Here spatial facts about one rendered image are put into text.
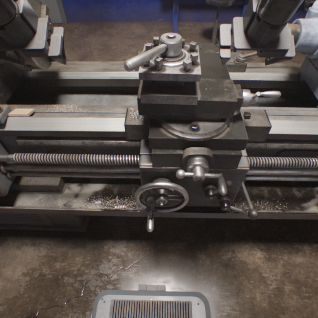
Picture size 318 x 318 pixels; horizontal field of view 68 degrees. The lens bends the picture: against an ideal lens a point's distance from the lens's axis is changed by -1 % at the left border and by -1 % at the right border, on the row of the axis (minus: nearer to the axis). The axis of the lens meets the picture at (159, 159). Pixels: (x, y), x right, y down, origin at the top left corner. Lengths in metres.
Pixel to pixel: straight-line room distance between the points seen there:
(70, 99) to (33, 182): 0.47
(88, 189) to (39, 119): 0.46
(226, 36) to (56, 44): 0.33
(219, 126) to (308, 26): 0.49
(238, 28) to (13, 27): 0.39
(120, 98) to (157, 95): 0.59
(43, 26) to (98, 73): 0.74
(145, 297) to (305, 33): 1.23
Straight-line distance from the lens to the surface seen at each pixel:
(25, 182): 1.40
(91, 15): 4.31
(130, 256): 1.56
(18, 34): 0.53
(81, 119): 1.01
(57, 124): 1.04
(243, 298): 1.56
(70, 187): 1.36
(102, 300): 1.26
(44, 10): 1.13
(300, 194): 1.45
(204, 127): 0.78
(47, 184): 1.34
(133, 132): 0.93
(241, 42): 0.50
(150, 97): 0.71
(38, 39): 0.54
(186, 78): 0.68
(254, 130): 0.96
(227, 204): 1.04
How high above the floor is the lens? 1.48
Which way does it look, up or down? 51 degrees down
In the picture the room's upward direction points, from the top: 1 degrees counter-clockwise
